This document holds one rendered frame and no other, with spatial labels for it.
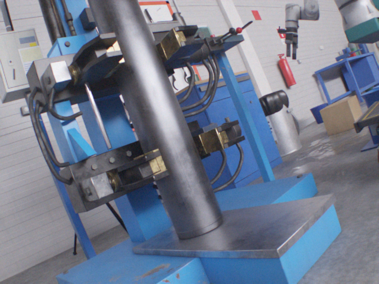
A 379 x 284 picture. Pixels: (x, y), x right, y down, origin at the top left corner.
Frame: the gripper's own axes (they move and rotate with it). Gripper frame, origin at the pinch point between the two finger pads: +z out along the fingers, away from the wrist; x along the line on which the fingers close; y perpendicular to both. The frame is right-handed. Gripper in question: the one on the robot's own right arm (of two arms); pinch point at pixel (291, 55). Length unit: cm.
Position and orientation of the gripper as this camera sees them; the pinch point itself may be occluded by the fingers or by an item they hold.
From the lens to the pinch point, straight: 223.2
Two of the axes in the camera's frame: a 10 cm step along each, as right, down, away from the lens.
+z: -0.3, 9.9, 1.4
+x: 5.4, -1.0, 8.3
